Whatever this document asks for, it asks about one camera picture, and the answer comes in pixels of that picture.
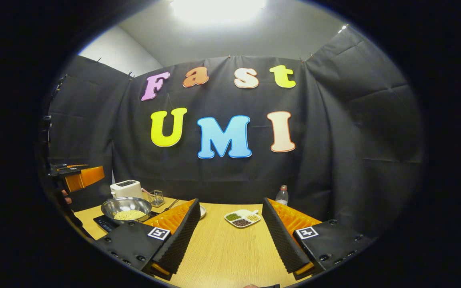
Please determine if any white divided dish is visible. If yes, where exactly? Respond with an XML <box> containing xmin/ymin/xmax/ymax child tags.
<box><xmin>224</xmin><ymin>209</ymin><xmax>261</xmax><ymax>228</ymax></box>

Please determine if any black induction cooktop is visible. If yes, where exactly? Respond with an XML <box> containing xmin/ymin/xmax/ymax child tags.
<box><xmin>93</xmin><ymin>212</ymin><xmax>159</xmax><ymax>233</ymax></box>

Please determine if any white toaster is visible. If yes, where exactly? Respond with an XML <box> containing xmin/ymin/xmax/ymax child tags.
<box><xmin>110</xmin><ymin>180</ymin><xmax>143</xmax><ymax>199</ymax></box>

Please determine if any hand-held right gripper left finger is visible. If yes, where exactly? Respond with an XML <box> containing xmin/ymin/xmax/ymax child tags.
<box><xmin>94</xmin><ymin>199</ymin><xmax>202</xmax><ymax>280</ymax></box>

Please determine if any small wire basket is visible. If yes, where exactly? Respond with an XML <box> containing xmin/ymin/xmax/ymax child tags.
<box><xmin>148</xmin><ymin>190</ymin><xmax>165</xmax><ymax>207</ymax></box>

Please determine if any large ceiling light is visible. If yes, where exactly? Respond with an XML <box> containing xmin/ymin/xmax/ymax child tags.
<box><xmin>170</xmin><ymin>0</ymin><xmax>267</xmax><ymax>22</ymax></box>

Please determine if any steel pot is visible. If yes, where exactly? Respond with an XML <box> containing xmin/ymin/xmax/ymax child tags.
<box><xmin>101</xmin><ymin>197</ymin><xmax>152</xmax><ymax>224</ymax></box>

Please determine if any clear water bottle red label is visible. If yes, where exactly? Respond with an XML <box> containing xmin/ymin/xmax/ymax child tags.
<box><xmin>275</xmin><ymin>185</ymin><xmax>289</xmax><ymax>206</ymax></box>

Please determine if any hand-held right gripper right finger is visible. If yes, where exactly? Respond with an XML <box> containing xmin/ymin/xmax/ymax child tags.
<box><xmin>262</xmin><ymin>197</ymin><xmax>375</xmax><ymax>280</ymax></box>

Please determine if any pile of soybeans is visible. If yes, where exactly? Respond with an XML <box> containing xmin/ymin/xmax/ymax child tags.
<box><xmin>114</xmin><ymin>210</ymin><xmax>146</xmax><ymax>221</ymax></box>

